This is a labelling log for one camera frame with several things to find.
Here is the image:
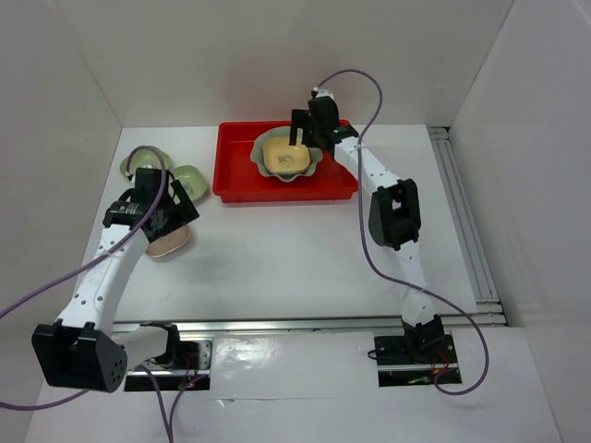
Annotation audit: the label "brown square plate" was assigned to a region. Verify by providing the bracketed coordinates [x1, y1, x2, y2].
[146, 225, 191, 257]

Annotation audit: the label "green square plate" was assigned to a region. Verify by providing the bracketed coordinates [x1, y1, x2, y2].
[119, 146, 172, 176]
[169, 165, 208, 203]

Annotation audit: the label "yellow square plate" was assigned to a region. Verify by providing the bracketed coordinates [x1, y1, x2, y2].
[262, 137, 310, 175]

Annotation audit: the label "large green scalloped bowl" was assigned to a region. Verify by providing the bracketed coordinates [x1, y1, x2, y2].
[250, 126, 323, 183]

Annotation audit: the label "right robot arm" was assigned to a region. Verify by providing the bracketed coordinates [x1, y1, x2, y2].
[289, 88, 444, 363]

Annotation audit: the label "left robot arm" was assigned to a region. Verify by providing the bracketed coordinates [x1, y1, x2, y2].
[31, 168, 199, 392]

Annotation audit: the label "red plastic bin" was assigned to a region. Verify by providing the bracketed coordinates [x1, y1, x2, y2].
[212, 120, 357, 203]

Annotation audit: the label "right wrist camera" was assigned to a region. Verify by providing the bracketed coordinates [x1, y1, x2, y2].
[310, 86, 335, 101]

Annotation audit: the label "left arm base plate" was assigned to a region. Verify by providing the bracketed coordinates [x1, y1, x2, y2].
[142, 337, 213, 392]

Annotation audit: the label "front aluminium rail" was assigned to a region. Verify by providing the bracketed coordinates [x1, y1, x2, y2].
[114, 312, 508, 333]

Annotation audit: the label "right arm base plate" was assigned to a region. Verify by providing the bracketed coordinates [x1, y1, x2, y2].
[367, 334, 462, 388]

